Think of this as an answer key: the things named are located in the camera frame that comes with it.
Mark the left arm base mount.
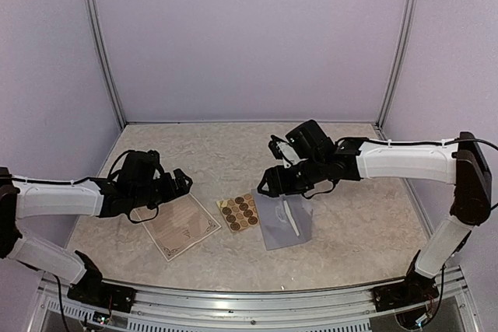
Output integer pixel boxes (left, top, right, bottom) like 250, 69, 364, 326
67, 277, 136, 313

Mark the left aluminium frame post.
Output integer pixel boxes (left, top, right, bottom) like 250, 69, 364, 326
84, 0, 128, 131

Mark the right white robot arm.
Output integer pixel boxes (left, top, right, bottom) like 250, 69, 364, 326
257, 120, 497, 304

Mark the right aluminium frame post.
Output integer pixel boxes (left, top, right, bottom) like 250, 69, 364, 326
375, 0, 417, 132

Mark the ornate bordered letter sheet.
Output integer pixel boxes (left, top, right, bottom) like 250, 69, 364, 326
142, 194, 221, 262

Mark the front aluminium rail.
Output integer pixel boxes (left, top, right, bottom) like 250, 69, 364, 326
37, 265, 478, 332

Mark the grey envelope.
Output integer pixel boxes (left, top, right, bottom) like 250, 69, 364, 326
252, 190, 313, 250

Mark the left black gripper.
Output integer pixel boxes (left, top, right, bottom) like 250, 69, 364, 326
132, 169, 193, 210

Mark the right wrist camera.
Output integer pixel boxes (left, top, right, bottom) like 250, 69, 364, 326
268, 135, 301, 169

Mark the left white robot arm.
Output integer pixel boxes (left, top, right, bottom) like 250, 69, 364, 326
1, 150, 193, 305

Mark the aluminium frame post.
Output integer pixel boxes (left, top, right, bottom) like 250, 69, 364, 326
84, 0, 128, 131
375, 0, 417, 132

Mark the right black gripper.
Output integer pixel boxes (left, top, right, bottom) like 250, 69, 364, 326
257, 155, 326, 198

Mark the beige letter sheet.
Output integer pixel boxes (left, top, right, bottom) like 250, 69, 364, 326
283, 200, 302, 237

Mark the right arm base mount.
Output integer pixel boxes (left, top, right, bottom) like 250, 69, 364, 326
372, 273, 440, 312

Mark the brown sticker sheet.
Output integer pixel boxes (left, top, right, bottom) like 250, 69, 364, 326
216, 193, 260, 233

